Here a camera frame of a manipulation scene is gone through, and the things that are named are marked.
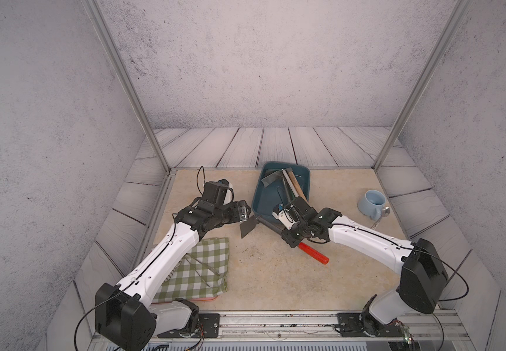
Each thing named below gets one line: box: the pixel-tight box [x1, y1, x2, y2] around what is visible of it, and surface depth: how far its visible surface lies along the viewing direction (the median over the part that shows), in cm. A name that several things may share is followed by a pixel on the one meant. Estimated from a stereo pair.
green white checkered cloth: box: [152, 236, 230, 303], surface depth 86 cm
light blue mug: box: [357, 189, 391, 221], surface depth 101 cm
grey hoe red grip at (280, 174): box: [260, 169, 294, 205], surface depth 113 cm
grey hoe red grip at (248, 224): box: [239, 214, 330, 265], surface depth 77 cm
